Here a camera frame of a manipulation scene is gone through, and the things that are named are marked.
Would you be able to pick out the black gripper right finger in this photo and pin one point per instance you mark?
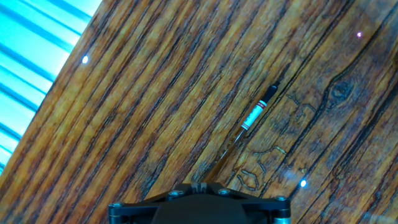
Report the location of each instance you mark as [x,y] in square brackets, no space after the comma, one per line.
[264,208]

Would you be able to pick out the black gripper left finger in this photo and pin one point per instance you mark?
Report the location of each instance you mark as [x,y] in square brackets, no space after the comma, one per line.
[140,208]

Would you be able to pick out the thin black pen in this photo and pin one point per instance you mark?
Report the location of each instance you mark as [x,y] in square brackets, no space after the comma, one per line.
[255,113]

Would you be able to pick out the wood grain table mat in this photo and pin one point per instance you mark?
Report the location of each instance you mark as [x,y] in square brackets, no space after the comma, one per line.
[124,124]

